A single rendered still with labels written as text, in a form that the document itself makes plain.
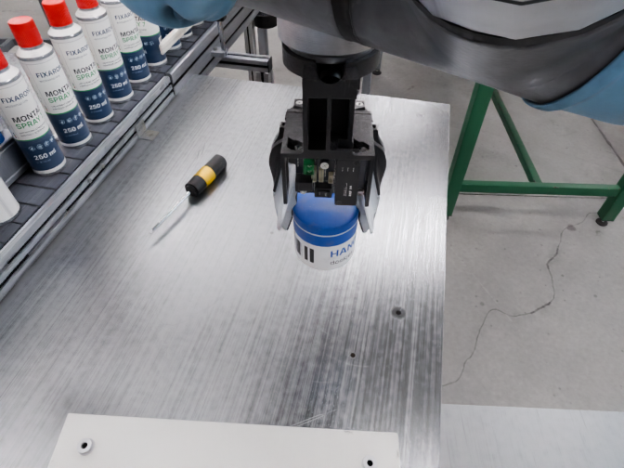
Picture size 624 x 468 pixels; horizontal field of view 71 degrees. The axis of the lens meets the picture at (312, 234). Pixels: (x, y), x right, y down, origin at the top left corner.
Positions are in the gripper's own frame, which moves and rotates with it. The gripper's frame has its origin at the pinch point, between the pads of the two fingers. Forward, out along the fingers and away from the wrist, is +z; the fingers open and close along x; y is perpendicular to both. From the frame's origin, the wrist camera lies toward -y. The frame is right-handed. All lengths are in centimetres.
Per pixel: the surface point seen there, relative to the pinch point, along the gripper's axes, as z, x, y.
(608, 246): 99, 115, -88
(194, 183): 14.1, -22.0, -21.2
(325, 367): 16.9, 0.6, 9.0
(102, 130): 12, -41, -32
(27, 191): 12, -46, -15
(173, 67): 12, -34, -57
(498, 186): 80, 68, -100
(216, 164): 14.3, -19.4, -26.6
